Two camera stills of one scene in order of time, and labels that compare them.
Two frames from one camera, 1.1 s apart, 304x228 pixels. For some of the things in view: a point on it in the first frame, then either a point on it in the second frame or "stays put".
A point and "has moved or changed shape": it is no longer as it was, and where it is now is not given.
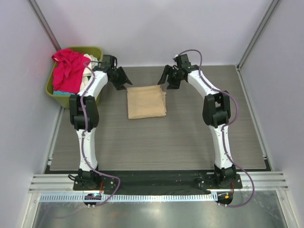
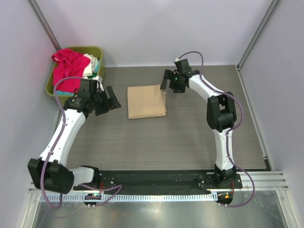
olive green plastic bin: x=99 y=98 has moved or changed shape
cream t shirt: x=89 y=73 stays put
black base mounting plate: x=158 y=182 stays put
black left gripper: x=124 y=79 to x=110 y=104
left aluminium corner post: x=36 y=11 stays put
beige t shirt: x=146 y=101 stays put
